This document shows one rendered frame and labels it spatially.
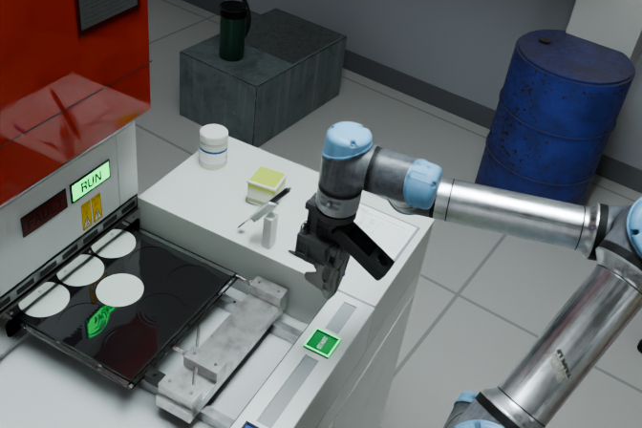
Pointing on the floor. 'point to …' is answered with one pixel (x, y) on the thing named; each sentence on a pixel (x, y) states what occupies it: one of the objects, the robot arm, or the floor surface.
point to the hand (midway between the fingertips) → (332, 294)
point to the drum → (554, 116)
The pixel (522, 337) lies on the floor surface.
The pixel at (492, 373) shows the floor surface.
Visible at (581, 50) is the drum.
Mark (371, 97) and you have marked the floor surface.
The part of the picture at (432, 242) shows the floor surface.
